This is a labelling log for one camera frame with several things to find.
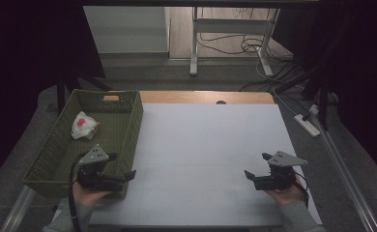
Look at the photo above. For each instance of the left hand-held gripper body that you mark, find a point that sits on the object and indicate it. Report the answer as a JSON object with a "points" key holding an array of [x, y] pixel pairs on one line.
{"points": [[94, 175]]}

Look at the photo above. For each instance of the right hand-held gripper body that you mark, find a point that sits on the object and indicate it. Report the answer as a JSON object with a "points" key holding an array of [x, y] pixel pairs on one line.
{"points": [[278, 175]]}

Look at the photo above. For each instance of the person's left hand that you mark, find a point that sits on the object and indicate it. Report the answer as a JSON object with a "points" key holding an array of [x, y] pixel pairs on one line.
{"points": [[90, 196]]}

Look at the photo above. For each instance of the person's right hand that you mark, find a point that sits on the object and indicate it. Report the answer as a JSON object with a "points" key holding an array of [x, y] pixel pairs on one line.
{"points": [[288, 195]]}

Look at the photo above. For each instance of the green woven basket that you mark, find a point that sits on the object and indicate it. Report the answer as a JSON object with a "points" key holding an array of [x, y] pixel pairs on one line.
{"points": [[112, 129]]}

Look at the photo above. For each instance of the white bag with red label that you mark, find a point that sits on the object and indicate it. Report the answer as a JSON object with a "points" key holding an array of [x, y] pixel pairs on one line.
{"points": [[84, 125]]}

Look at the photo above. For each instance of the white power strip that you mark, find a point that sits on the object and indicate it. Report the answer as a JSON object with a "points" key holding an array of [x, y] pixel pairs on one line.
{"points": [[306, 125]]}

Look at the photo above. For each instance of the white table mat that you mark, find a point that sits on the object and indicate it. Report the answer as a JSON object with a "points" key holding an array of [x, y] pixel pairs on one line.
{"points": [[209, 145]]}

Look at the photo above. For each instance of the white plug adapter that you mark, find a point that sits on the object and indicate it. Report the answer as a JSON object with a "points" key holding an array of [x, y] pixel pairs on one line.
{"points": [[314, 109]]}

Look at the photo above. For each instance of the metal rail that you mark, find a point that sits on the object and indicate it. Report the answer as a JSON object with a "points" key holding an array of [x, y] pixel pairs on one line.
{"points": [[17, 209], [347, 180]]}

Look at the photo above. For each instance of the white metal desk frame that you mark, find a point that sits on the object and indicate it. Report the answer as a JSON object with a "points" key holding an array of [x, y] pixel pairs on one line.
{"points": [[194, 48]]}

